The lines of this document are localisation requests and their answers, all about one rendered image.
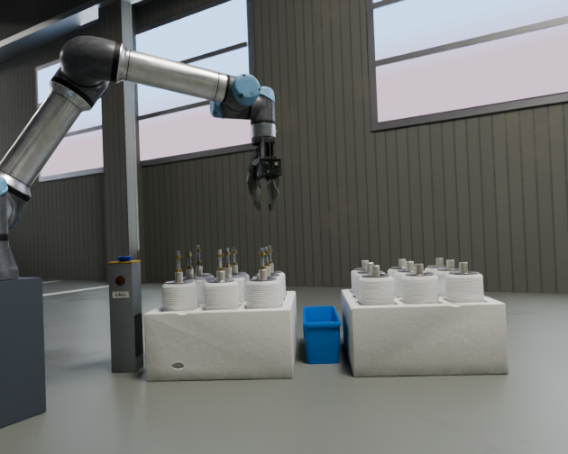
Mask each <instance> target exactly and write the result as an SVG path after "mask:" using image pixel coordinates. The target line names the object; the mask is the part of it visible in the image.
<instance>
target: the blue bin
mask: <svg viewBox="0 0 568 454"><path fill-rule="evenodd" d="M340 327H341V321H340V318H339V316H338V313H337V311H336V310H335V307H334V306H306V307H303V331H304V340H305V342H306V354H307V364H337V363H340Z"/></svg>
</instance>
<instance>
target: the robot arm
mask: <svg viewBox="0 0 568 454"><path fill-rule="evenodd" d="M122 80H124V81H128V82H133V83H136V84H140V85H145V86H151V87H156V88H159V89H163V90H168V91H171V92H175V93H180V94H183V95H191V96H194V97H198V98H203V99H206V100H210V113H211V115H212V116H213V117H215V118H222V119H239V120H251V139H252V145H253V146H258V148H256V149H255V151H254V153H253V155H252V159H251V162H250V164H249V167H248V168H247V170H248V177H247V186H248V188H249V192H250V195H251V198H252V201H253V204H254V206H255V208H256V209H257V211H260V202H259V199H260V195H261V190H260V189H261V184H260V183H259V180H260V179H266V181H270V182H269V183H268V184H267V185H266V189H267V191H268V194H269V195H268V199H269V204H268V207H269V208H270V211H272V209H273V207H274V205H275V203H276V199H277V198H278V197H279V190H278V186H279V177H280V176H282V168H281V159H280V158H276V156H275V155H274V145H275V144H276V140H275V139H276V132H277V130H276V123H275V97H274V92H273V90H272V89H271V88H269V87H267V86H260V83H259V81H258V80H257V79H256V77H254V76H253V75H250V74H241V75H239V76H237V77H235V76H231V75H227V74H225V73H221V72H217V71H213V70H210V69H206V68H200V67H196V66H192V65H189V64H186V63H182V62H178V61H175V60H171V59H164V58H161V57H157V56H153V55H150V54H146V53H143V52H139V51H136V50H129V49H127V48H126V47H125V46H124V44H123V43H121V42H118V41H112V40H108V39H104V38H99V37H95V36H78V37H74V38H72V39H70V40H69V41H67V42H66V43H65V44H64V45H63V47H62V49H61V51H60V68H59V69H58V70H57V72H56V73H55V75H54V76H53V77H52V79H51V80H50V82H49V84H50V93H49V95H48V96H47V97H46V99H45V100H44V102H43V103H42V104H41V106H40V108H39V109H38V110H37V112H36V113H35V115H34V116H33V117H32V119H31V120H30V121H29V122H28V124H27V125H26V126H25V128H24V129H23V131H22V132H21V134H20V135H19V137H18V138H17V139H16V141H15V142H14V144H13V145H12V147H11V148H10V149H9V150H8V151H7V153H6V154H5V156H4V157H3V159H2V160H1V162H0V281H5V280H12V279H17V278H19V271H18V267H17V265H16V262H15V260H14V256H13V254H12V252H11V250H10V247H9V241H8V231H9V230H11V229H12V228H13V227H14V226H15V225H16V224H17V223H18V221H19V220H20V217H21V214H22V210H23V208H24V207H25V206H26V204H27V203H28V201H29V200H30V198H31V197H32V196H31V192H30V186H31V185H32V183H33V182H34V180H35V179H36V177H37V176H38V175H39V174H40V172H41V171H42V169H43V168H44V166H45V165H46V163H47V162H48V160H49V159H50V157H51V156H52V154H53V153H54V151H55V150H56V149H57V148H58V146H59V145H60V143H61V142H62V140H63V139H64V137H65V136H66V134H67V133H68V131H69V130H70V128H71V127H72V125H73V124H74V122H75V121H76V120H77V118H78V117H79V116H80V114H81V113H82V112H85V111H90V110H91V109H92V108H93V106H94V105H95V103H96V101H97V100H98V99H100V98H102V97H103V96H104V95H105V93H106V92H107V90H108V88H109V86H110V82H113V83H119V82H120V81H122ZM274 156H275V157H274Z"/></svg>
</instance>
